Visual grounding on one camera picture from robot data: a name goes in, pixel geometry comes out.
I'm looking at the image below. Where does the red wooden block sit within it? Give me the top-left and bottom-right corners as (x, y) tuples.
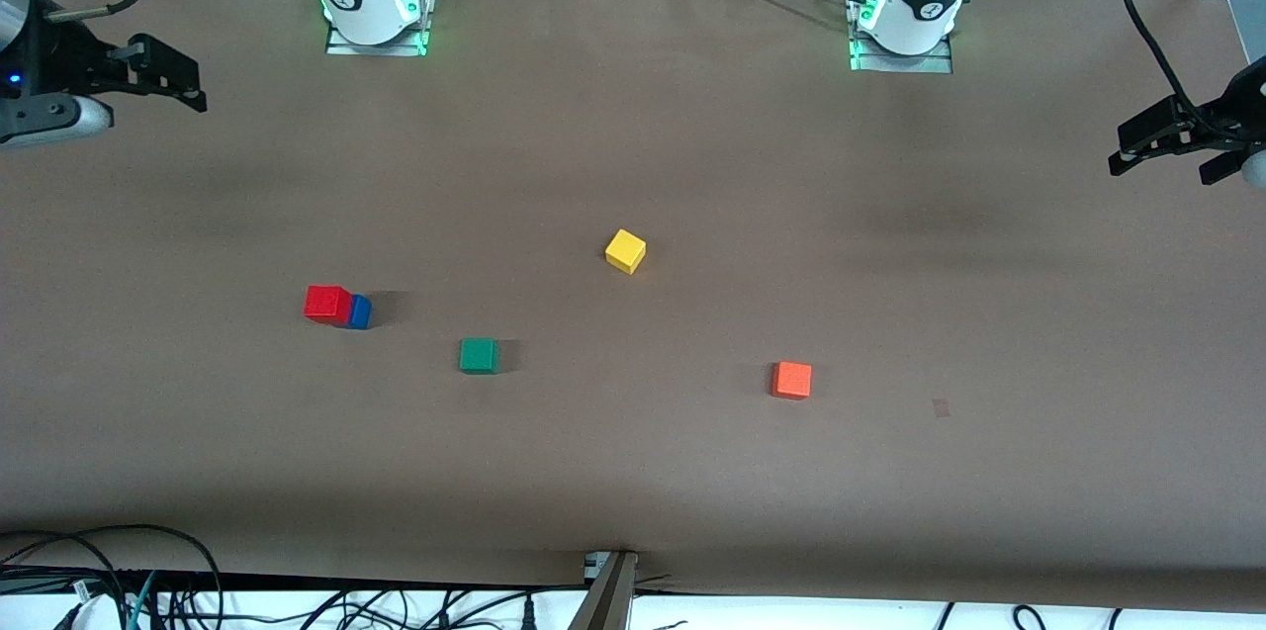
(303, 284), (355, 327)

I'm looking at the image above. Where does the orange wooden block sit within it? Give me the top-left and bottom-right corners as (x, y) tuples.
(770, 361), (814, 401)

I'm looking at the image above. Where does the yellow wooden block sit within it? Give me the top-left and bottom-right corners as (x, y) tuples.
(605, 228), (648, 276)

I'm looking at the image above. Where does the brown table cover sheet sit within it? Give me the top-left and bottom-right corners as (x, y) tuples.
(0, 0), (1266, 613)

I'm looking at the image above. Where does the left arm black wrist cable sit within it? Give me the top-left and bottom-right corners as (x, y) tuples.
(1119, 0), (1220, 133)

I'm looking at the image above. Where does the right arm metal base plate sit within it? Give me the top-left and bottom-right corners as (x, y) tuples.
(325, 0), (433, 58)

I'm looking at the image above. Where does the black looping cable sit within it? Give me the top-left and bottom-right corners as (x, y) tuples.
(0, 523), (227, 630)

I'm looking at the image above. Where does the green cable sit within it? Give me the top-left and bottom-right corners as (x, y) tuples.
(123, 570), (160, 630)

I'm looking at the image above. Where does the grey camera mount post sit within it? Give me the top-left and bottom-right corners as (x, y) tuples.
(568, 550), (640, 630)

